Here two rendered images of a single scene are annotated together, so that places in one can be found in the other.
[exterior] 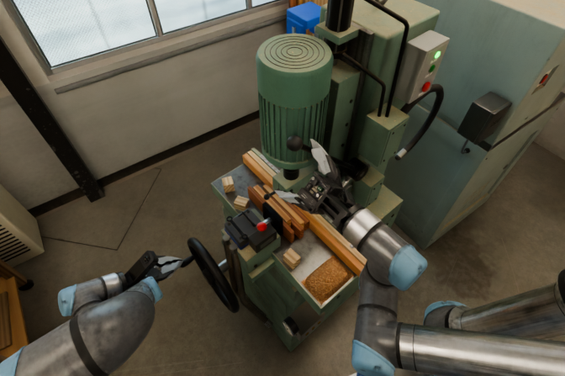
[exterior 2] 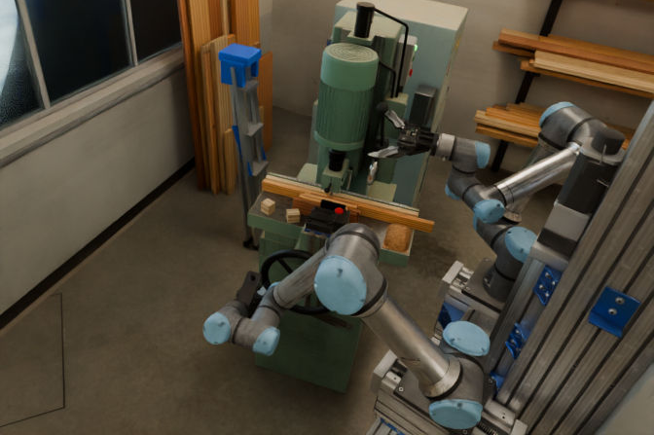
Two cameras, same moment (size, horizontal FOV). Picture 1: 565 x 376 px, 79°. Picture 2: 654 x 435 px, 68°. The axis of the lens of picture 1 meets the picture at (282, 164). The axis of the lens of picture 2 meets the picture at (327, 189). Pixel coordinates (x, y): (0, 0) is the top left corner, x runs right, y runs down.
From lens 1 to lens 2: 1.03 m
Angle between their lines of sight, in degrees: 32
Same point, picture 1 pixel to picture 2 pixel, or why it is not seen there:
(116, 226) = (41, 382)
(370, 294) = (466, 182)
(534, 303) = (534, 158)
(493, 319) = not seen: hidden behind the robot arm
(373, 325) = (481, 191)
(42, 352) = (348, 246)
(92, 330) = (362, 229)
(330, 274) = (400, 231)
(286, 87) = (361, 73)
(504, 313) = not seen: hidden behind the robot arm
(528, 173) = (433, 172)
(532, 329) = not seen: hidden behind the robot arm
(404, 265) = (483, 148)
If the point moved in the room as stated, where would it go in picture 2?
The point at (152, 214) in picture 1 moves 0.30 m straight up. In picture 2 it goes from (88, 345) to (75, 303)
